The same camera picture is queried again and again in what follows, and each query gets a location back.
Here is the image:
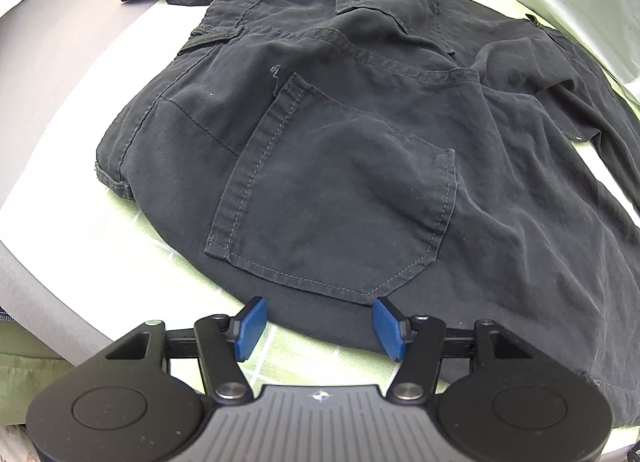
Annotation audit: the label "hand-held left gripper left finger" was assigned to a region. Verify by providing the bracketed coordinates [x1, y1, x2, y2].
[102, 296, 267, 405]

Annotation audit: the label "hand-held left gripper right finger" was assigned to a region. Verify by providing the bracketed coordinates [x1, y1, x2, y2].
[371, 296, 533, 405]

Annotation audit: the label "black pants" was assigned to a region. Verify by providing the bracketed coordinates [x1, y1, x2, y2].
[95, 0, 640, 428]

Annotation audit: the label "olive green cloth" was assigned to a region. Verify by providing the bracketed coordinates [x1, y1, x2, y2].
[0, 322, 71, 425]

